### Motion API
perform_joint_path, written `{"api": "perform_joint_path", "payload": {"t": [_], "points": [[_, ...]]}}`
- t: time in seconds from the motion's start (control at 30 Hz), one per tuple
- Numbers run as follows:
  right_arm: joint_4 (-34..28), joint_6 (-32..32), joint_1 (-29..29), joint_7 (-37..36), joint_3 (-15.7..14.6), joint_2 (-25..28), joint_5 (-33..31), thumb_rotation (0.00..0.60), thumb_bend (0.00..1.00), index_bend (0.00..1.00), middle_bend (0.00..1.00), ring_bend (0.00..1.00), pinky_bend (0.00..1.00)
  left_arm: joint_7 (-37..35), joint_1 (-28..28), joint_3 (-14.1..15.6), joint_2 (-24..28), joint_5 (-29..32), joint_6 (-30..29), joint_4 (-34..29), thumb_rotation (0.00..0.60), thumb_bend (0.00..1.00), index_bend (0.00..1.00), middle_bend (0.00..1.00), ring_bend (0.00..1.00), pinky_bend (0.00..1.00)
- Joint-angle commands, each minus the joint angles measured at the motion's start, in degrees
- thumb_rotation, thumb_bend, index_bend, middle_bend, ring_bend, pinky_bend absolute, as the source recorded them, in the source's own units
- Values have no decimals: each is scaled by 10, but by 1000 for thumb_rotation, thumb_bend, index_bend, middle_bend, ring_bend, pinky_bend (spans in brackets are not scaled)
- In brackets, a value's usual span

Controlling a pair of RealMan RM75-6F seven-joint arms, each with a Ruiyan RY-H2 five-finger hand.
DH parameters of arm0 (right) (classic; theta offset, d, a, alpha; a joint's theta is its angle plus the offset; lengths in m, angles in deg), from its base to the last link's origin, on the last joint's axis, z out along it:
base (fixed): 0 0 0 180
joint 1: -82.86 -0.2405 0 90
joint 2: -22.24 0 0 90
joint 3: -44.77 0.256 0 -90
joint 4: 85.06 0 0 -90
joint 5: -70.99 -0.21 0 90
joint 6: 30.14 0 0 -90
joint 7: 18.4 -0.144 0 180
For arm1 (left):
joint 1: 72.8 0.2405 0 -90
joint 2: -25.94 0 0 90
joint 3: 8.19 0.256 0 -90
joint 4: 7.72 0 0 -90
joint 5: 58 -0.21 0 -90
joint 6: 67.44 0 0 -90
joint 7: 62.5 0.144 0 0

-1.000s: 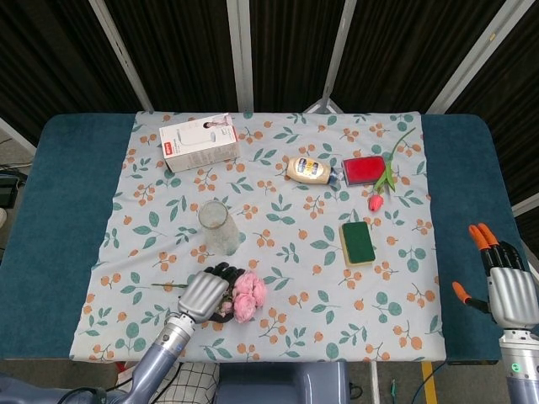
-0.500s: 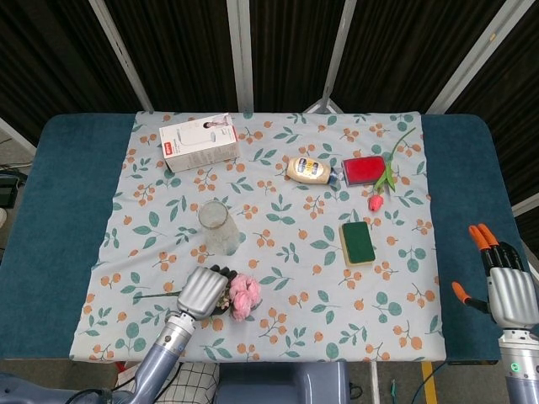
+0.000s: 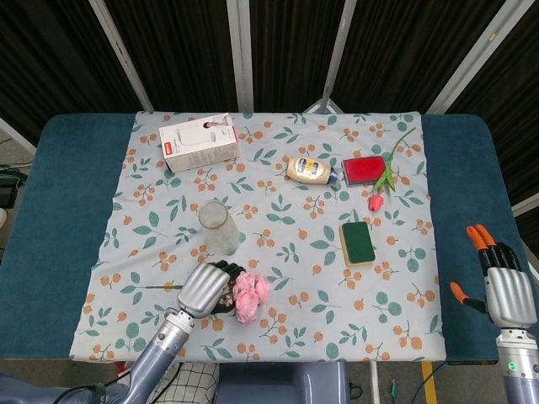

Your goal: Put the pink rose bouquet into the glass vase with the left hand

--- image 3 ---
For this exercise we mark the silver orange-tipped right robot hand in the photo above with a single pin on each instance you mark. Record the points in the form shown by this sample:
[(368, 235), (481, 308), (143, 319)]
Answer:
[(507, 294)]

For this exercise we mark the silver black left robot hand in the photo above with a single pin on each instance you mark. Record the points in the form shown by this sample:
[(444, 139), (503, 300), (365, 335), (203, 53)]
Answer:
[(202, 290)]

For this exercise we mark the pink artificial peony bouquet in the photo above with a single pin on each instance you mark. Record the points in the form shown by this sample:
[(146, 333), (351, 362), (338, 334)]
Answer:
[(248, 294)]

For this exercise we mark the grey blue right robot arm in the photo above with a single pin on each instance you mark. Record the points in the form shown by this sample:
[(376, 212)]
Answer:
[(520, 366)]

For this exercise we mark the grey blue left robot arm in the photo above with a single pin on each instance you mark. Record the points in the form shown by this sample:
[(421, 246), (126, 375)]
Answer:
[(160, 349)]

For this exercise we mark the clear textured glass vase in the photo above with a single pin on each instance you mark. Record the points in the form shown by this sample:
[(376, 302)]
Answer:
[(219, 235)]

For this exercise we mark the white black checkered cloth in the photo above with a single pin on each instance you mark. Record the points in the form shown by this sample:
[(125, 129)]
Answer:
[(193, 385)]

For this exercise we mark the fruit and leaf print tablecloth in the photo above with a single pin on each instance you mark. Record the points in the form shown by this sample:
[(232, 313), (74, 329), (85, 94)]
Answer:
[(295, 261)]

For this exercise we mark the grey blue robot torso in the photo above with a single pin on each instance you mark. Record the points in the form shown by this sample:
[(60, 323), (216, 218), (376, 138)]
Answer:
[(282, 385)]

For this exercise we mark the white cardboard product box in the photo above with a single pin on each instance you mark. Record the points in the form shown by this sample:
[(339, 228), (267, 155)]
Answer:
[(198, 147)]

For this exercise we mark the green and yellow sponge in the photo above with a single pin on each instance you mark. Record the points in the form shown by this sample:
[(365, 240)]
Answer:
[(358, 242)]

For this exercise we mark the mayonnaise squeeze bottle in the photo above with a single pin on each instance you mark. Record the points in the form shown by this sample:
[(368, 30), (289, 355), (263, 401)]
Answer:
[(307, 170)]

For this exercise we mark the teal table cover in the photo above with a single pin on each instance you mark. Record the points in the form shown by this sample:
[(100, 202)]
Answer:
[(63, 210)]

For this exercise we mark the pink artificial tulip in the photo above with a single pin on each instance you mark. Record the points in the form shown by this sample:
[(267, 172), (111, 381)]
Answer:
[(375, 203)]

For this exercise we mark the red ink pad case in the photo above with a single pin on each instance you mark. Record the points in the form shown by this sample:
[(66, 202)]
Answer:
[(363, 170)]

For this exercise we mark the black device box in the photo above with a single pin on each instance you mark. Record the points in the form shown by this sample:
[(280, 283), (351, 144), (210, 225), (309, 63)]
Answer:
[(8, 191)]

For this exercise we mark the white screen frame post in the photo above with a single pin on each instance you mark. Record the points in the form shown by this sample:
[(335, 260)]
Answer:
[(122, 54), (241, 54), (476, 54), (339, 50)]

